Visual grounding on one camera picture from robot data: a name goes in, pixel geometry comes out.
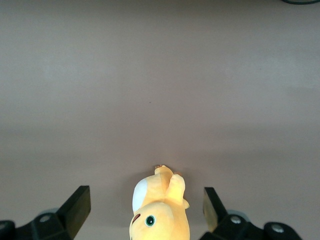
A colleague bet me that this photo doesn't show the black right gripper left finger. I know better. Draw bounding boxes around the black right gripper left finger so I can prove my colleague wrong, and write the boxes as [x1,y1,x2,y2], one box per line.
[0,185,92,240]

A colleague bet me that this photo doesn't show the yellow plush toy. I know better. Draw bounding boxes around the yellow plush toy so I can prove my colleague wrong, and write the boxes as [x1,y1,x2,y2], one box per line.
[128,164,191,240]

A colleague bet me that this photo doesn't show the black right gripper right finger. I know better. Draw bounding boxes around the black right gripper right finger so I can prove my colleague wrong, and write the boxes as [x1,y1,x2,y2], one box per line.
[200,187,301,240]

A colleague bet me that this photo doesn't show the brown table cover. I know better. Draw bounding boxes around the brown table cover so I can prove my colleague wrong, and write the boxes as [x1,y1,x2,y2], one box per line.
[0,0,320,240]

